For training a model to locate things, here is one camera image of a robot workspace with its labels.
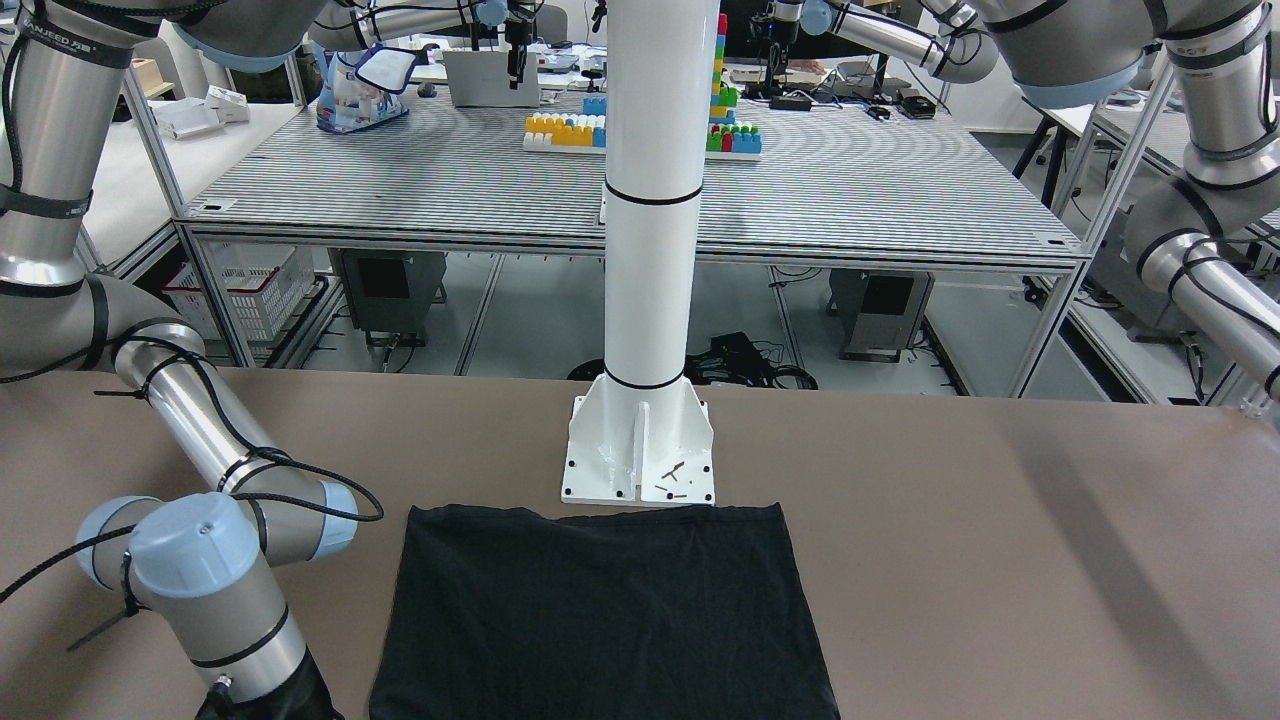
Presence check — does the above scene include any white mounting column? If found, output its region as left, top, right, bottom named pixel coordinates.
left=561, top=0, right=717, bottom=509

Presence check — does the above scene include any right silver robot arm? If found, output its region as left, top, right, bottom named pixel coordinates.
left=3, top=1, right=384, bottom=719

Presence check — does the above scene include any blue white plastic bag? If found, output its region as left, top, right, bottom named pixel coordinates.
left=315, top=44, right=416, bottom=135

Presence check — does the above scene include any grey computer tower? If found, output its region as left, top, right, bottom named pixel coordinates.
left=827, top=268, right=934, bottom=363

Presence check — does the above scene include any white plastic basket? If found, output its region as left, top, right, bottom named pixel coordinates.
left=163, top=243, right=315, bottom=342

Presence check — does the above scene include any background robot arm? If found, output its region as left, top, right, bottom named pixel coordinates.
left=768, top=1, right=998, bottom=85

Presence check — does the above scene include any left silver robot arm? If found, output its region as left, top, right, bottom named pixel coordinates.
left=929, top=1, right=1279, bottom=398

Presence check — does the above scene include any colourful toy block set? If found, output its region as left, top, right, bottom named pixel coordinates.
left=521, top=1, right=765, bottom=161

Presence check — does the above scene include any black t-shirt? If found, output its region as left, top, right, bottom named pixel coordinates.
left=369, top=503, right=840, bottom=719

